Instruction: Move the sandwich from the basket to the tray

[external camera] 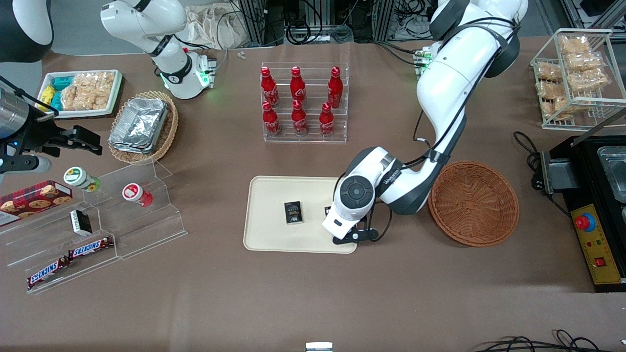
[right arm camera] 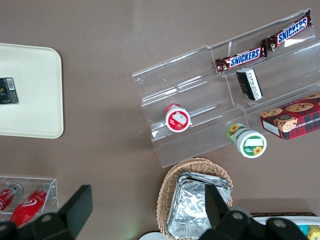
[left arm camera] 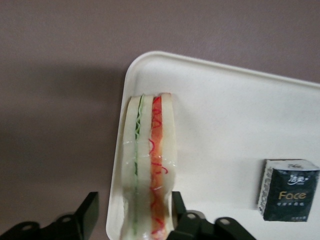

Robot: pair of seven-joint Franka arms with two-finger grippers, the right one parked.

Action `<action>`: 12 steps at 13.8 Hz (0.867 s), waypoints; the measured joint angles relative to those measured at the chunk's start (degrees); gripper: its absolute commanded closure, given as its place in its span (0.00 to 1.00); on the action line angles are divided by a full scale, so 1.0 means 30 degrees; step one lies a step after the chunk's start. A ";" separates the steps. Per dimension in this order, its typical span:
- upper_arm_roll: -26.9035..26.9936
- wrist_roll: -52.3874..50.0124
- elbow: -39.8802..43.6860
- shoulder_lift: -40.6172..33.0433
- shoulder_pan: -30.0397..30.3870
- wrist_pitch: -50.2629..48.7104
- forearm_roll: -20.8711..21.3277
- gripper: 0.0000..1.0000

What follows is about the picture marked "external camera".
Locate rice cracker packs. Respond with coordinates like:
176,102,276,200
61,72,116,111

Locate black floor cables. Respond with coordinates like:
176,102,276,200
473,329,609,352

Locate black countertop machine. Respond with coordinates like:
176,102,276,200
540,134,626,294

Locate wire snack rack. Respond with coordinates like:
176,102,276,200
530,28,626,131

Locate black and white small box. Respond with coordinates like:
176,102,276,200
69,209,93,237

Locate aluminium frame rack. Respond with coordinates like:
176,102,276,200
237,0,398,45

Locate white rectangular snack tray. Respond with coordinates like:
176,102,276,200
36,69,124,119

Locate red lid cup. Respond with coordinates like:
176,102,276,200
122,183,154,207

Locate steel machine pan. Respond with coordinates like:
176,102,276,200
596,146,626,204

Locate stacked aluminium foil trays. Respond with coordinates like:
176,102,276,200
108,97,170,155

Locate clear acrylic bottle rack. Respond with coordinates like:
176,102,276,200
261,62,351,144

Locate green lid cup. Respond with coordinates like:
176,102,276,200
63,166,102,193

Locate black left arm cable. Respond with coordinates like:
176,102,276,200
413,17,520,165

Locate bagged cracker snack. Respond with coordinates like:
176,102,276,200
564,51,603,72
569,68,610,92
540,97,574,121
537,63,563,82
537,81,569,99
559,36,591,54

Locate brown wicker basket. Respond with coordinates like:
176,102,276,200
427,161,520,247

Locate light wicker basket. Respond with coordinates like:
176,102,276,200
108,90,179,165

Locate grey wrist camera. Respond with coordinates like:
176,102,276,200
332,221,380,245
0,155,52,175

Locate beige cloth bag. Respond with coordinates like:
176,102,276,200
185,3,251,50

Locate red cookie box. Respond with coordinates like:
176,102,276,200
0,179,73,227

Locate black machine power cable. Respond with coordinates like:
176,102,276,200
513,131,572,217

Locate yellow control box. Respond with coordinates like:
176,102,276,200
569,204,625,286

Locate black base cables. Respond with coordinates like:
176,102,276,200
376,41,427,67

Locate red cola bottle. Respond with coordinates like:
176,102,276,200
260,66,280,109
290,66,308,106
319,102,336,139
327,66,344,110
262,101,283,138
291,100,309,137

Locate small black snack box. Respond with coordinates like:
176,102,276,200
284,200,304,225

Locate clear acrylic stepped stand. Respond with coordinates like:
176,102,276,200
0,158,188,295

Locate snickers chocolate bar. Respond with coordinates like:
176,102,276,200
68,236,114,260
26,256,72,289

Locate cream plastic tray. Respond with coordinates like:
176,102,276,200
244,176,358,254

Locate coiled black cable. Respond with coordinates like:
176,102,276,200
285,21,314,45

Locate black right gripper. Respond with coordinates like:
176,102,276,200
0,108,104,157

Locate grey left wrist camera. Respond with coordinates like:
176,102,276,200
332,221,380,245

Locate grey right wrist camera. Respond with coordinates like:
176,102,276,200
0,155,52,175

